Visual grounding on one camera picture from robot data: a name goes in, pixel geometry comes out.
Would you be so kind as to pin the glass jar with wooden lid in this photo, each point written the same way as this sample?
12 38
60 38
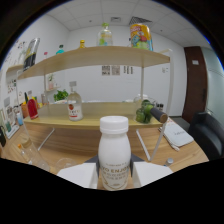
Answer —
38 158

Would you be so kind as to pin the wall posters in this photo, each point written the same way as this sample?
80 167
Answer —
115 70

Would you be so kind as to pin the white milk bottle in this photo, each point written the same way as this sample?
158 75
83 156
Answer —
114 156

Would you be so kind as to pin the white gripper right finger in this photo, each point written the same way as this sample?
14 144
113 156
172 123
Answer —
151 171

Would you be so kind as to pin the lime jar with cork lid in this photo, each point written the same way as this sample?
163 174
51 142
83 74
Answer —
145 111

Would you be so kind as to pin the yellow snack canister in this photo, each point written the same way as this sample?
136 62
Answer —
141 37

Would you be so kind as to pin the small pink bottle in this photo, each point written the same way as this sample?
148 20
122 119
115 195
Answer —
45 55

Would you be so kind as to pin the small teal bottle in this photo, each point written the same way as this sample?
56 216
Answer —
60 50

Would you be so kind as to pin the green potted plant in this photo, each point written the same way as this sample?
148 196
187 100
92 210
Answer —
61 95

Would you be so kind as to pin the red liquid glass bottle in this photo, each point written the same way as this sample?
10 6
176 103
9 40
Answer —
32 110

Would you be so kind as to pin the black and yellow canister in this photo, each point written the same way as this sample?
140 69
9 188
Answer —
30 55

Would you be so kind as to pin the brown door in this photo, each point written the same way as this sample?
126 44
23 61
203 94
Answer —
196 83

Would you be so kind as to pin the white zip pouch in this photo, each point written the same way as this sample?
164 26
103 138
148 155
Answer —
178 135

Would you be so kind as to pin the black chair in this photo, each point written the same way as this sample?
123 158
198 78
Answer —
208 135

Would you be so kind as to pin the clear bottle with red label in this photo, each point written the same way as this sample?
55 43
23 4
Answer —
75 106

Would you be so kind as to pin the two-tier wooden shelf rack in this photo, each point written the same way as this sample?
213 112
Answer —
93 56

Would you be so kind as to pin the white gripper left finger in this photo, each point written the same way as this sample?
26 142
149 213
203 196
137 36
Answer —
78 173

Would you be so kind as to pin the green-capped glass bottle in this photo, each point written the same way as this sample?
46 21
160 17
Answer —
105 36

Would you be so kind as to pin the small yellow bottle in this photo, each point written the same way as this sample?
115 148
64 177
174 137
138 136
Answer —
82 44

